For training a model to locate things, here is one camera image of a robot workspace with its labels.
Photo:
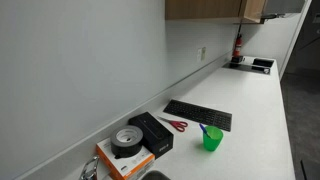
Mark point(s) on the dark sink basin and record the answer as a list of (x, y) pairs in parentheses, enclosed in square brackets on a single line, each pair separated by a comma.
[(155, 175)]

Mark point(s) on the grey duct tape roll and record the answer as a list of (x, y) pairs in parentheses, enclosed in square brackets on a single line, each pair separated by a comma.
[(126, 141)]

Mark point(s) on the orange and white box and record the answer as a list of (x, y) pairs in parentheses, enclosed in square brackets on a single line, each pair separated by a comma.
[(131, 168)]

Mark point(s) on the red handled scissors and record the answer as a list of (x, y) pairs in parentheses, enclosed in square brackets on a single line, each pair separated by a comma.
[(178, 125)]

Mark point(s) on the black keyboard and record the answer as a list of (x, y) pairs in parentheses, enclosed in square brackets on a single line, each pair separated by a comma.
[(200, 114)]

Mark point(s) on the chrome faucet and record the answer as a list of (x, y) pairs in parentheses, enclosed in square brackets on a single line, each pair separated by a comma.
[(89, 171)]

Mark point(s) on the green plastic cup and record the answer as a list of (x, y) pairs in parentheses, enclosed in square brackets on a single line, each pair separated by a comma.
[(212, 139)]

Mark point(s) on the black rectangular box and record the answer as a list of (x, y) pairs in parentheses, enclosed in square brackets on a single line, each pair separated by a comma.
[(156, 137)]

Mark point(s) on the wooden wall cabinet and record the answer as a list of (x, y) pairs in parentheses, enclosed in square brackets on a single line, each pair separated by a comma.
[(218, 11)]

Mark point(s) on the blue marker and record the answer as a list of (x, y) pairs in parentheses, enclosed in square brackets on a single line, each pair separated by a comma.
[(204, 130)]

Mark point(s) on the white wall outlet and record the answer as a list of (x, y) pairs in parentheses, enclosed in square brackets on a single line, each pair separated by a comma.
[(201, 54)]

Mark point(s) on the red fire extinguisher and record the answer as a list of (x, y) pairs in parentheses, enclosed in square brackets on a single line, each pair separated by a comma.
[(237, 46)]

